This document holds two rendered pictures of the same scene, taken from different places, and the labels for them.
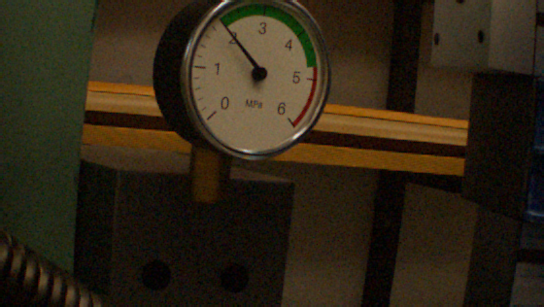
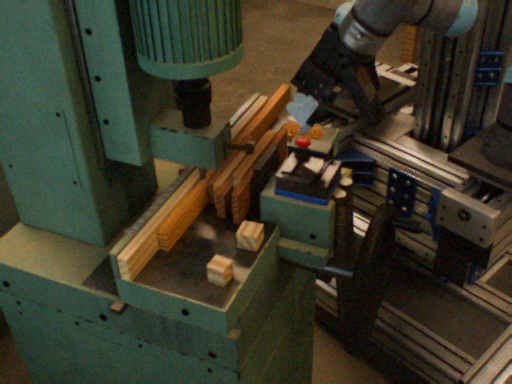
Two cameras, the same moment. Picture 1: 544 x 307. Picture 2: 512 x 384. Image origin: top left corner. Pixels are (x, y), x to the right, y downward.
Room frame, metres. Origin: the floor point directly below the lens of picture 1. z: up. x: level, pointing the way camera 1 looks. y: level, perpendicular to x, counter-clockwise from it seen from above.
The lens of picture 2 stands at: (-0.37, 0.80, 1.63)
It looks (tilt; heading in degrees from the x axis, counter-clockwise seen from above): 37 degrees down; 327
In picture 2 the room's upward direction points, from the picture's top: 2 degrees counter-clockwise
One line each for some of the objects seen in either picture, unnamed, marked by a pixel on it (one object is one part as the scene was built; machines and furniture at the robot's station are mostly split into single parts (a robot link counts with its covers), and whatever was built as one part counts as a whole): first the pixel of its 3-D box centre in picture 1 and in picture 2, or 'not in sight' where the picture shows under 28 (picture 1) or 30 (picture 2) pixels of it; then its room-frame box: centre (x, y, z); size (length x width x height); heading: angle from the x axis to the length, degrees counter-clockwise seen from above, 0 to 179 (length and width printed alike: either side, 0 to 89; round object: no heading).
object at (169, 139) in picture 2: not in sight; (190, 141); (0.51, 0.36, 1.03); 0.14 x 0.07 x 0.09; 32
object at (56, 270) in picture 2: not in sight; (159, 240); (0.60, 0.42, 0.76); 0.57 x 0.45 x 0.09; 32
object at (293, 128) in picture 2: not in sight; (300, 130); (0.58, 0.05, 0.91); 0.10 x 0.07 x 0.02; 32
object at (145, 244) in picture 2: not in sight; (206, 173); (0.54, 0.32, 0.93); 0.60 x 0.02 x 0.05; 122
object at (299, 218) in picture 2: not in sight; (307, 200); (0.36, 0.21, 0.92); 0.15 x 0.13 x 0.09; 122
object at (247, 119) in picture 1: (232, 95); not in sight; (0.45, 0.02, 0.65); 0.06 x 0.04 x 0.08; 122
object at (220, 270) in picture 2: not in sight; (220, 270); (0.29, 0.44, 0.92); 0.03 x 0.03 x 0.04; 27
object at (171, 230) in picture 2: not in sight; (234, 154); (0.57, 0.23, 0.92); 0.60 x 0.02 x 0.04; 122
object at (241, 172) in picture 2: not in sight; (256, 168); (0.48, 0.24, 0.94); 0.17 x 0.02 x 0.07; 122
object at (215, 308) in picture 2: not in sight; (266, 209); (0.43, 0.25, 0.87); 0.61 x 0.30 x 0.06; 122
